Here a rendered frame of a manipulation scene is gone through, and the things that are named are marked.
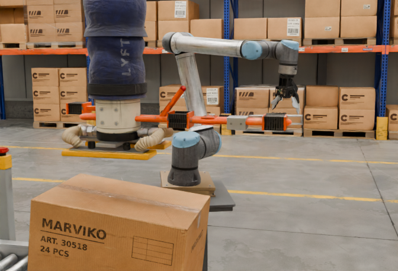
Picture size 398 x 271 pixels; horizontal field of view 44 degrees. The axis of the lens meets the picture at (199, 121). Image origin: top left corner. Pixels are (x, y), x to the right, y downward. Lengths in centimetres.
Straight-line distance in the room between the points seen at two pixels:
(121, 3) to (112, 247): 87
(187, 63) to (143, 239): 133
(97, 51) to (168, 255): 77
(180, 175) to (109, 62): 107
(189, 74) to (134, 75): 104
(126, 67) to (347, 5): 736
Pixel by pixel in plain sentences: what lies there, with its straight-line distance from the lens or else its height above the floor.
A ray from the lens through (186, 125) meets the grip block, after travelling 180.
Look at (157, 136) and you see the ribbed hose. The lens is 178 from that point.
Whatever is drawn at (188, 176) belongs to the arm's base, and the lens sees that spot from 271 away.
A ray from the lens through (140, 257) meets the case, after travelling 182.
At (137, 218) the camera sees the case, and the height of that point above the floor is 96.
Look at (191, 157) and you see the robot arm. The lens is 269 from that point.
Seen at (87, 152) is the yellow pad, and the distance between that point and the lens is 185.
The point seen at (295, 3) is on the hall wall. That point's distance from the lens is 1026.
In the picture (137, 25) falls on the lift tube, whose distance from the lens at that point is 184.
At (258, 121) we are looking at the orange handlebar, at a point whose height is 130.
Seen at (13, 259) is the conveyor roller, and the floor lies 54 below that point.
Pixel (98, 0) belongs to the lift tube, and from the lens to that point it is 182.
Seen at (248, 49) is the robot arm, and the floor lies 155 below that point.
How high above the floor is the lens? 155
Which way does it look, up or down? 8 degrees down
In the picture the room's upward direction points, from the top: straight up
